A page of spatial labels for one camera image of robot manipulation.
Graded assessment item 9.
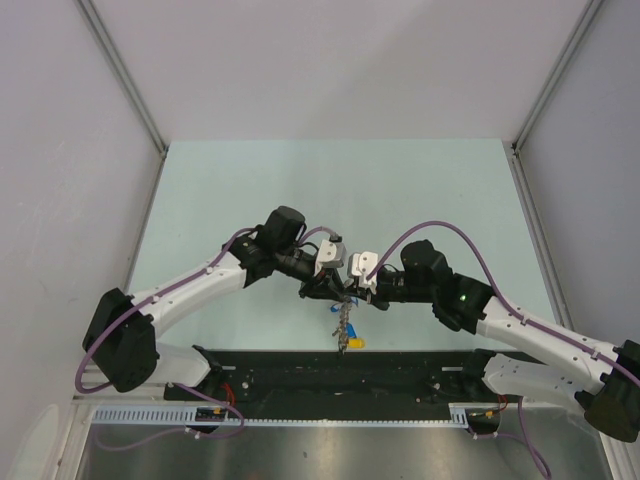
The metal disc keyring organizer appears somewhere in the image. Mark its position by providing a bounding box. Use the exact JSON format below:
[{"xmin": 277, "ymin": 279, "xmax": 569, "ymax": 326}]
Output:
[{"xmin": 330, "ymin": 297, "xmax": 353, "ymax": 356}]

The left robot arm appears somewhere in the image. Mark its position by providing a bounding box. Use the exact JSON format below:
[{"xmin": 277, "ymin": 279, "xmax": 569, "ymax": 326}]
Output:
[{"xmin": 75, "ymin": 206, "xmax": 346, "ymax": 400}]

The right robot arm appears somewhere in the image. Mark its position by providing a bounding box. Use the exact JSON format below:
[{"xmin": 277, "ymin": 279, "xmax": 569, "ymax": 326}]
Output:
[{"xmin": 348, "ymin": 240, "xmax": 639, "ymax": 443}]

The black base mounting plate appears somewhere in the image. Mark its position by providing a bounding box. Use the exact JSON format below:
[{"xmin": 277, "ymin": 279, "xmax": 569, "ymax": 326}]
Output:
[{"xmin": 164, "ymin": 349, "xmax": 499, "ymax": 418}]

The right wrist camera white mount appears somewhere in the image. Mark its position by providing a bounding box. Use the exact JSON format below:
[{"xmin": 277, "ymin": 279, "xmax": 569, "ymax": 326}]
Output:
[{"xmin": 347, "ymin": 251, "xmax": 379, "ymax": 294}]

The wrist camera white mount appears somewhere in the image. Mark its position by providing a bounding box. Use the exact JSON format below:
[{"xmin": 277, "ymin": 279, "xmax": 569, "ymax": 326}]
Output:
[
  {"xmin": 315, "ymin": 234, "xmax": 346, "ymax": 274},
  {"xmin": 347, "ymin": 251, "xmax": 379, "ymax": 294}
]

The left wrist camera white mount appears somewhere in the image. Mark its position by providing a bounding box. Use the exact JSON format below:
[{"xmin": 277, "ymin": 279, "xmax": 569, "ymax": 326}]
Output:
[{"xmin": 315, "ymin": 234, "xmax": 346, "ymax": 274}]

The white slotted cable duct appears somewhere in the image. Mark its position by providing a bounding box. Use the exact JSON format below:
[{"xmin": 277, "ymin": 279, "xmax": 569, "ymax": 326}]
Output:
[{"xmin": 92, "ymin": 405, "xmax": 500, "ymax": 429}]

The right aluminium side rail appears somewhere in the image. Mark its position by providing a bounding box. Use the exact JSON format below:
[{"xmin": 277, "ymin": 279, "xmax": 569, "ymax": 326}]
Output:
[{"xmin": 505, "ymin": 143, "xmax": 575, "ymax": 330}]

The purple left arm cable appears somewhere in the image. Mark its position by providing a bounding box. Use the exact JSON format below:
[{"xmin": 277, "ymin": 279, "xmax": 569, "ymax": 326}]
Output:
[{"xmin": 73, "ymin": 225, "xmax": 341, "ymax": 451}]

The aluminium front rail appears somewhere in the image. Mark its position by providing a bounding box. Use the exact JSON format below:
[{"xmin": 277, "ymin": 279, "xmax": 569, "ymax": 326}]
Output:
[{"xmin": 73, "ymin": 384, "xmax": 165, "ymax": 405}]

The right aluminium frame post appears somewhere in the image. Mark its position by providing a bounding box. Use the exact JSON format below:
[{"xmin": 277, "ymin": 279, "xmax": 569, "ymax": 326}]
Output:
[{"xmin": 510, "ymin": 0, "xmax": 608, "ymax": 155}]

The aluminium frame post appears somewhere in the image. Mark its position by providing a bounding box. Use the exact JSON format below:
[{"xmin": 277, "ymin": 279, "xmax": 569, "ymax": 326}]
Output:
[
  {"xmin": 510, "ymin": 0, "xmax": 608, "ymax": 155},
  {"xmin": 73, "ymin": 0, "xmax": 168, "ymax": 159}
]

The left aluminium frame post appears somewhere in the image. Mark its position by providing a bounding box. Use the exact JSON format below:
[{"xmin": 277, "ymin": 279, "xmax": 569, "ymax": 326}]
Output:
[{"xmin": 73, "ymin": 0, "xmax": 168, "ymax": 159}]

